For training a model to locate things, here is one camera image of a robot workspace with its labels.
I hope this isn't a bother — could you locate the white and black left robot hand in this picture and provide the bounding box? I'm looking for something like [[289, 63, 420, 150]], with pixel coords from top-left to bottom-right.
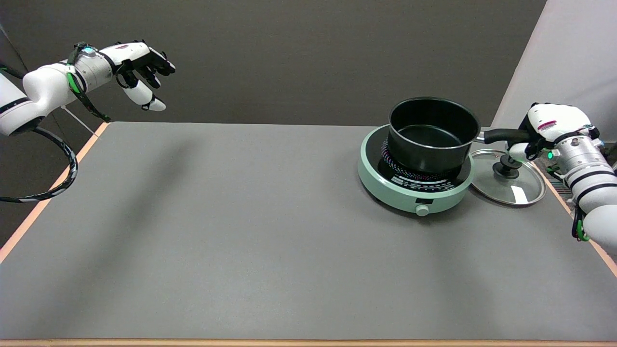
[[100, 40, 176, 112]]

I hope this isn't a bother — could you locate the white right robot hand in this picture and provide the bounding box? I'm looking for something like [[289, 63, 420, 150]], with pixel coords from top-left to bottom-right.
[[507, 102, 601, 163]]

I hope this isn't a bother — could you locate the black saucepan with handle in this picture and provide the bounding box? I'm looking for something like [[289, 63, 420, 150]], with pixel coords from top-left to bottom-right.
[[387, 97, 531, 174]]

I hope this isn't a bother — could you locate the glass pot lid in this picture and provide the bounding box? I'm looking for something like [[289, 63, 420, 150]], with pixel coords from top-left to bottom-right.
[[469, 149, 547, 207]]

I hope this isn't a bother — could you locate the mint green induction cooker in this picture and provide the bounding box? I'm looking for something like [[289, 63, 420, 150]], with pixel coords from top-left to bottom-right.
[[357, 124, 476, 216]]

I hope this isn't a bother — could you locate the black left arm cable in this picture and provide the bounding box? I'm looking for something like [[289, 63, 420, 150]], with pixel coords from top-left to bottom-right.
[[0, 63, 112, 203]]

